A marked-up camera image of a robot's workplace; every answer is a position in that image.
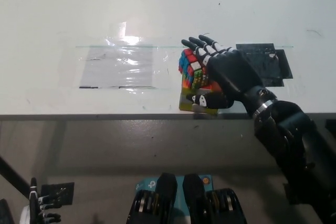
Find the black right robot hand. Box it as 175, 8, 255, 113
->
181, 34, 278, 118

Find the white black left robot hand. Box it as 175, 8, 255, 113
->
20, 177, 62, 224

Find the black tape patch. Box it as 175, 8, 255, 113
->
236, 42, 294, 87

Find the big orange red yellow cube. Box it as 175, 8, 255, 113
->
178, 80, 225, 116

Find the black object with rounded edge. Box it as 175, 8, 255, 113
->
0, 199, 13, 224

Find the black square floor patch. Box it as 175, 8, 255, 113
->
40, 182, 75, 206

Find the black diagonal table leg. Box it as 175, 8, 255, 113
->
0, 155, 32, 196

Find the small studded multicolour cube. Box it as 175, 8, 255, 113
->
177, 48, 219, 91

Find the right black robot body block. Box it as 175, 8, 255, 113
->
182, 173, 249, 224

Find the clear plastic sheet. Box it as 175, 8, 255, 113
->
78, 21, 170, 94

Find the black robot body block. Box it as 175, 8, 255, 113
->
127, 173, 179, 224
182, 173, 249, 224

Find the left black robot body block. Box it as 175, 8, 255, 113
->
127, 173, 179, 224

